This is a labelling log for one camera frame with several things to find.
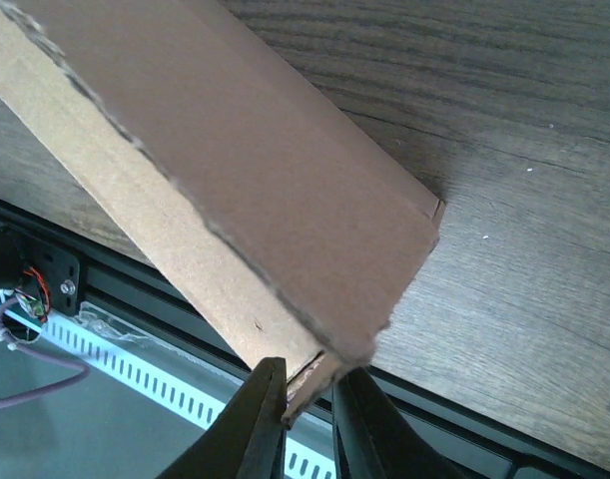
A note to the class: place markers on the light blue slotted cable duct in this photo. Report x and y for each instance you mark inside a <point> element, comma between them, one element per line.
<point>185,385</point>

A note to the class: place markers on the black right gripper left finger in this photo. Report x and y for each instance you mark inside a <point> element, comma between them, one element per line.
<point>248,439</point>

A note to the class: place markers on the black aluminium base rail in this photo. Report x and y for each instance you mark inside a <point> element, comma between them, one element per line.
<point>79,272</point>

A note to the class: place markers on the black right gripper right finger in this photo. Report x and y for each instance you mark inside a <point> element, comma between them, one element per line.
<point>371,439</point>

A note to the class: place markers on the cardboard box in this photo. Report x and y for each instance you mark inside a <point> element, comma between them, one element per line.
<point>279,220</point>

